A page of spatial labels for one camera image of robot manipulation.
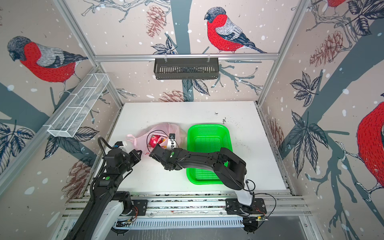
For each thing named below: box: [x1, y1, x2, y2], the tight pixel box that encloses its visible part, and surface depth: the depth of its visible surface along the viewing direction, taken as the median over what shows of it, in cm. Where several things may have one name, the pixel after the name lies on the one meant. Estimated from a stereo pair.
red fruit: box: [148, 134, 163, 148], surface depth 92 cm
